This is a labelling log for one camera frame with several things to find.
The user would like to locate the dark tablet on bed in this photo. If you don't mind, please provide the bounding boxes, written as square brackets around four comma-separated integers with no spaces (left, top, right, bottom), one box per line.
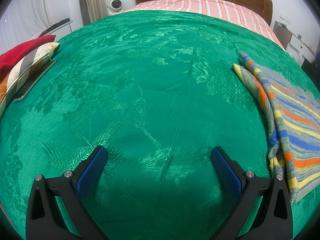
[14,60,56,102]

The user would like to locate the pink striped bed sheet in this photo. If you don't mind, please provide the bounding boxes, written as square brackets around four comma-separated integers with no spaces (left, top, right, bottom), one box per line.
[127,0,284,49]

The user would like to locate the white desk with drawer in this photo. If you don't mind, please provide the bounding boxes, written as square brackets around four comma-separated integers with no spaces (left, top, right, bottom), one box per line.
[273,21,316,66]

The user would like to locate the beige curtain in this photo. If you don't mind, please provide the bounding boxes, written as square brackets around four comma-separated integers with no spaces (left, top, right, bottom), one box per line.
[79,0,107,26]

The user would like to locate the black item on cabinet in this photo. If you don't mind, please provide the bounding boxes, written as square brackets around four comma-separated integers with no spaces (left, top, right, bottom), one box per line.
[39,18,70,37]

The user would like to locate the striped knit sweater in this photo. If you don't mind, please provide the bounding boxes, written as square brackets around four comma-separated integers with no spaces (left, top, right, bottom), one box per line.
[232,51,319,203]

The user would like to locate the white window-side drawer cabinet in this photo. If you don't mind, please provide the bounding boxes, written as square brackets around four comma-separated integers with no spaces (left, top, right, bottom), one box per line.
[1,0,84,54]

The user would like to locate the black clothes on chair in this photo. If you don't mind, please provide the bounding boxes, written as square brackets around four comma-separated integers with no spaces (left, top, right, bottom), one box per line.
[302,53,320,83]

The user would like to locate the red folded garment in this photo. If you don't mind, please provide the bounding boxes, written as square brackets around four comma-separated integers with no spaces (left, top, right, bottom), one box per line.
[0,35,55,72]

